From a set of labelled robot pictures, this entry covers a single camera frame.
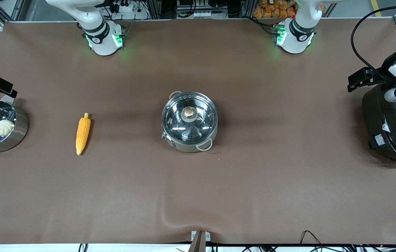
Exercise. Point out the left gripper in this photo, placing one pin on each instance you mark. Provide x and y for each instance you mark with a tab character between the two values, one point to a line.
381	76

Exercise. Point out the yellow corn cob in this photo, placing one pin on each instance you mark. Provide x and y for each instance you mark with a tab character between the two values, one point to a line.
82	134

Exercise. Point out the glass pot lid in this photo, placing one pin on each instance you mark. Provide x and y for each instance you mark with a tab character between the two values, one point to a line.
198	129

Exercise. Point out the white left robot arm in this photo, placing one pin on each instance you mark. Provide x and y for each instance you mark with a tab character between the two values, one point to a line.
294	38

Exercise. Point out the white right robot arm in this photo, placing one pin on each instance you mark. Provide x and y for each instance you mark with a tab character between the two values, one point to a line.
103	42

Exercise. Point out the steel steamer pot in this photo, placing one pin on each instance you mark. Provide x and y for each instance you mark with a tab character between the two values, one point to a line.
17	134

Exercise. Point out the white steamed bun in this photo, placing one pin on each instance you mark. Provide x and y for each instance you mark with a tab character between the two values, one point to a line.
4	127

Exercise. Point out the black rice cooker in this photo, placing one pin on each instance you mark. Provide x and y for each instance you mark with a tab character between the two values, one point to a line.
394	136

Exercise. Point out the bag of orange buns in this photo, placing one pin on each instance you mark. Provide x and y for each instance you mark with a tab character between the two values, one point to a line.
271	9

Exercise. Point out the long white power strip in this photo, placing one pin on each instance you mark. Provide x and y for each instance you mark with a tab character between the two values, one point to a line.
203	14

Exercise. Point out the brown table mat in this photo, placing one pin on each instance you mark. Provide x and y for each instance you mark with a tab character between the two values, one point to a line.
198	196

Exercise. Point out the metal table clamp bracket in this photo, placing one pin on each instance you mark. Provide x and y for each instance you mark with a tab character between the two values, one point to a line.
200	239

